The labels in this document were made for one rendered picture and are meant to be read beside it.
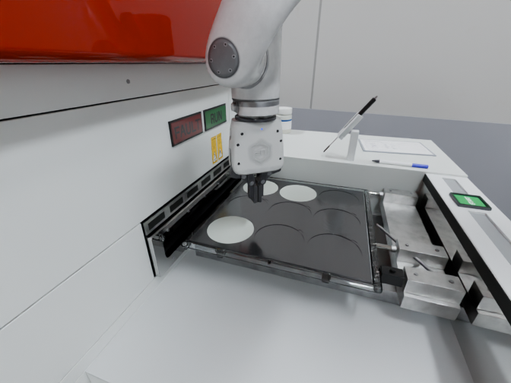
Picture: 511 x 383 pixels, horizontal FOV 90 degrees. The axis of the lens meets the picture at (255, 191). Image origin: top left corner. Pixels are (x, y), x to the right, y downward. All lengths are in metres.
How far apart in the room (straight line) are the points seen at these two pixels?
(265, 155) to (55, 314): 0.38
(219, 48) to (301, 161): 0.49
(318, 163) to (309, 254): 0.35
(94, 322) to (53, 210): 0.19
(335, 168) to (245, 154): 0.38
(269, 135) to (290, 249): 0.22
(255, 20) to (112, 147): 0.25
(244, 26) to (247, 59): 0.03
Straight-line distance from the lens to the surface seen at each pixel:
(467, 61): 2.04
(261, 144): 0.46
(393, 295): 0.56
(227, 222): 0.58
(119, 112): 0.42
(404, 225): 0.69
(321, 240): 0.54
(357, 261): 0.51
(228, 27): 0.36
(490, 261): 0.52
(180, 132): 0.54
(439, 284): 0.52
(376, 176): 0.79
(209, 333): 0.49
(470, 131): 2.09
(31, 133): 0.35
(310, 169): 0.79
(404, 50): 2.02
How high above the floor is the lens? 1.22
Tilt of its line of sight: 27 degrees down
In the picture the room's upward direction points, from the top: straight up
